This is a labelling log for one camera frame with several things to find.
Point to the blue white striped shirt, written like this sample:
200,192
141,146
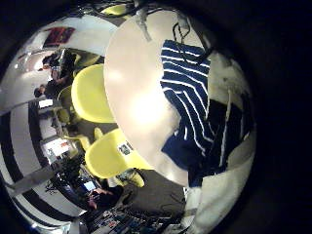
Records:
185,84

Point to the plain yellow chair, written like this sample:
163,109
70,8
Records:
87,94

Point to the small olive yellow chair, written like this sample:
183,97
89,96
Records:
65,97

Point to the person in dark clothes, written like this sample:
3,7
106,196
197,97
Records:
55,87

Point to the square printed sticker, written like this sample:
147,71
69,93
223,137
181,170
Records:
125,148

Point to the small bright screen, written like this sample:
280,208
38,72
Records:
45,103

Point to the yellow chair with sticker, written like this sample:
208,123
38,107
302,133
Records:
104,156

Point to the large bright monitor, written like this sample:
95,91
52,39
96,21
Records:
57,147

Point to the yellow chair with grey cloth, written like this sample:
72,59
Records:
136,178

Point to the dark leafy plant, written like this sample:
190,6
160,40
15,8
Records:
70,167

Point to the open laptop with bright screen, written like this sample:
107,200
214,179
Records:
89,186

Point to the seated person with laptop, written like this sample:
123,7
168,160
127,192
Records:
107,198

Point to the cluttered equipment desk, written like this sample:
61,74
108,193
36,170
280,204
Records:
130,222

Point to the red wall poster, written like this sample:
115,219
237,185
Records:
60,35

